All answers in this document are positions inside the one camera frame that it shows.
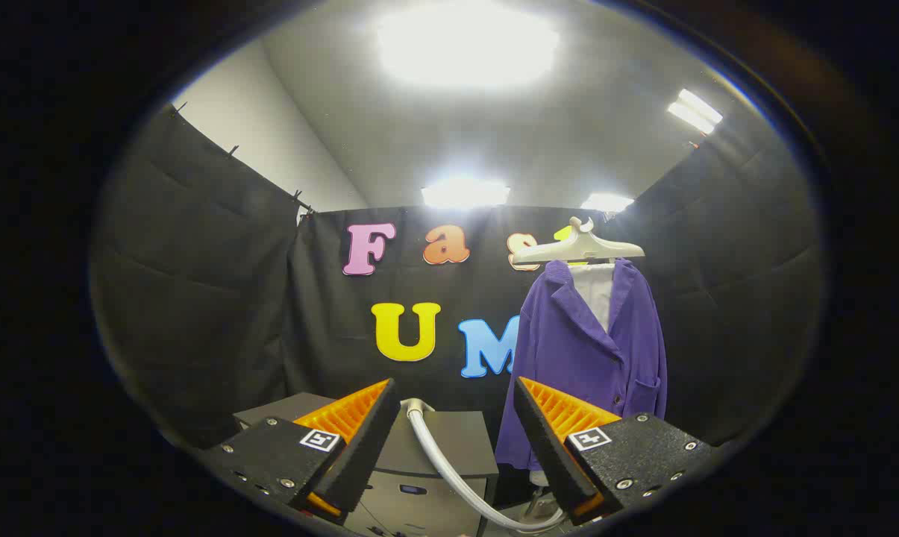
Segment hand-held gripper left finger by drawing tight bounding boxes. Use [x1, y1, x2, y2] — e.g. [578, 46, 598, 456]
[199, 378, 402, 523]

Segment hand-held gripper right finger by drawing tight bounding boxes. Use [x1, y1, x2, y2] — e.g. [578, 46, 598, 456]
[513, 377, 718, 527]

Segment grey garment steamer hose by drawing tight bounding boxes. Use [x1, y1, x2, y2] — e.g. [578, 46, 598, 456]
[404, 398, 566, 532]

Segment purple corduroy jacket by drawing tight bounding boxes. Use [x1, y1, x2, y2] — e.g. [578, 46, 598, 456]
[494, 257, 668, 471]

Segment cream plastic clothes hanger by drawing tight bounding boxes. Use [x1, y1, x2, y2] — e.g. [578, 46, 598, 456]
[510, 216, 645, 269]

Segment grey metal cabinet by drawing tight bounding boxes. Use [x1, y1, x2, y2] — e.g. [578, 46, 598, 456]
[233, 392, 500, 537]

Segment white undershirt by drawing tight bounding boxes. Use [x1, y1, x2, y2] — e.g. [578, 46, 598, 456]
[567, 261, 615, 333]

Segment ceiling light panel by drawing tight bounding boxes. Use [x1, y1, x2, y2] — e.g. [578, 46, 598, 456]
[375, 4, 562, 90]
[581, 192, 635, 213]
[421, 178, 511, 208]
[667, 88, 724, 135]

